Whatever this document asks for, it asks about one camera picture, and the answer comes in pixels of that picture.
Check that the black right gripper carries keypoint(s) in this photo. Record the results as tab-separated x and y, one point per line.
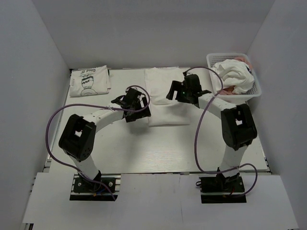
177	86

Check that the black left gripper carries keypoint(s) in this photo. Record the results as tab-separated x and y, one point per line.
142	113

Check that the white t-shirt with red-black print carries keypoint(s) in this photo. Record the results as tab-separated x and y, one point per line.
165	112

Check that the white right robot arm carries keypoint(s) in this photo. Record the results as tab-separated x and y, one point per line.
238	127

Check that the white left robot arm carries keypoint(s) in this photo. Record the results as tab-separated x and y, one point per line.
77	139

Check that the folded white cartoon t-shirt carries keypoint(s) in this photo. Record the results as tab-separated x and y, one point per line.
89	82

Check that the crumpled white t-shirt in basket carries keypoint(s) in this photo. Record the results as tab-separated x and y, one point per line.
235	74

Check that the white perforated plastic basket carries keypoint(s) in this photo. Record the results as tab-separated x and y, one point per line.
233	77

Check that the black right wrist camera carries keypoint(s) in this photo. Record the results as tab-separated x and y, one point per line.
194	83

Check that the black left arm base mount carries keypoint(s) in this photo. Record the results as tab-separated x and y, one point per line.
83	190

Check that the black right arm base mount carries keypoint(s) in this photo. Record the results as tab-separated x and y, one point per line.
221	190

